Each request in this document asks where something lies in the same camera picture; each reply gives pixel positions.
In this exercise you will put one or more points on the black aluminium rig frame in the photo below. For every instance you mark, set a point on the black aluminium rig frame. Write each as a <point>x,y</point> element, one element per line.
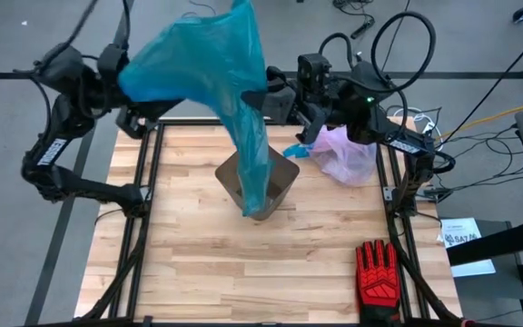
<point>156,159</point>

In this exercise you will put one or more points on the white printed paper sign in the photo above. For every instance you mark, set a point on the white printed paper sign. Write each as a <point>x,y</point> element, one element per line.
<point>461,227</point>

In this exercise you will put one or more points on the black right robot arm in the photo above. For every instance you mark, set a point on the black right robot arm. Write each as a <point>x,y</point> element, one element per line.
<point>379,118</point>

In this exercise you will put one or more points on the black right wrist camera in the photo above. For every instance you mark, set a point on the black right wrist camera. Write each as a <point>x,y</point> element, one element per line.
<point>314,70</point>

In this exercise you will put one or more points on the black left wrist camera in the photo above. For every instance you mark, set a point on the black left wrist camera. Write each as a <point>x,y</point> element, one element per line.
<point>132,125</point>

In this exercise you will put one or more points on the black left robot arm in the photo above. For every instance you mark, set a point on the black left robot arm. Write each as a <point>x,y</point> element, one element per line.
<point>93,188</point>

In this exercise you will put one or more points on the silver mounting plate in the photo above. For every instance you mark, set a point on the silver mounting plate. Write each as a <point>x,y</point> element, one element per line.
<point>387,193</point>

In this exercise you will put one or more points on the brown trash bin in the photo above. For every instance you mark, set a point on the brown trash bin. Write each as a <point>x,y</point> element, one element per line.
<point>284,175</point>

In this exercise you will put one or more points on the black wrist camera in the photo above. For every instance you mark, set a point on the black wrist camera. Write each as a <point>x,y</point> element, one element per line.
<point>132,125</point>
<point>314,70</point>

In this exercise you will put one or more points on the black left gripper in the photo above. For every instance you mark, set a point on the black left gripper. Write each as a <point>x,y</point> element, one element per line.
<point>161,106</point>

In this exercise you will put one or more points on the black beam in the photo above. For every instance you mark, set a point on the black beam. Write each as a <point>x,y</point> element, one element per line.
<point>502,240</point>

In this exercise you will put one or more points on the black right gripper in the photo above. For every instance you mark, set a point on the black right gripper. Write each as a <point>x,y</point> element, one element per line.
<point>279,102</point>

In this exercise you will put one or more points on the teal plastic trash bag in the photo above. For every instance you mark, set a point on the teal plastic trash bag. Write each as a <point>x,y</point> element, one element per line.
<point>207,59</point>

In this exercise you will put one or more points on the red work glove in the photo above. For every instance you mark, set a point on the red work glove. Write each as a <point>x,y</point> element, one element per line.
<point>377,277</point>

